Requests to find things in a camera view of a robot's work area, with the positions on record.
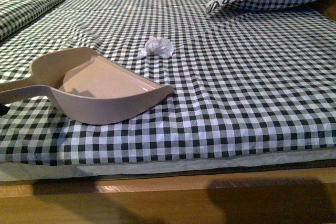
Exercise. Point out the beige plastic dustpan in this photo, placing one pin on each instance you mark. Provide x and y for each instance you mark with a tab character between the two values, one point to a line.
86	87

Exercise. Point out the crumpled white paper trash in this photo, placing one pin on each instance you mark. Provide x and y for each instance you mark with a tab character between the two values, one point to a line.
157	46

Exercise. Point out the black white checkered mattress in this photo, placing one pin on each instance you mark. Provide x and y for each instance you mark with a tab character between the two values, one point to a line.
244	83

